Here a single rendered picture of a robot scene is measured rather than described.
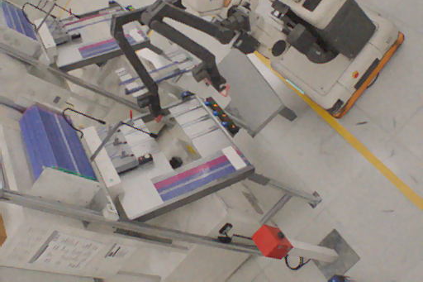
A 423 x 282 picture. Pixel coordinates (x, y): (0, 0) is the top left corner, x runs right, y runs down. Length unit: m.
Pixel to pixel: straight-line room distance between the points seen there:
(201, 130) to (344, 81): 0.92
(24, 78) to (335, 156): 2.17
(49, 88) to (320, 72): 1.89
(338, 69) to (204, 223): 1.23
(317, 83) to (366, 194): 0.74
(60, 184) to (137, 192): 0.47
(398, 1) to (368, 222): 1.46
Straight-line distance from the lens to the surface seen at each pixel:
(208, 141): 2.63
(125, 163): 2.49
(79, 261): 2.43
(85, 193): 2.22
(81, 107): 4.08
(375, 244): 2.89
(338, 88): 2.91
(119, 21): 2.42
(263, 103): 2.73
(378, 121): 3.04
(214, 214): 2.70
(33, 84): 3.40
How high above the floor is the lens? 2.71
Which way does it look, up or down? 41 degrees down
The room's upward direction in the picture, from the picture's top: 65 degrees counter-clockwise
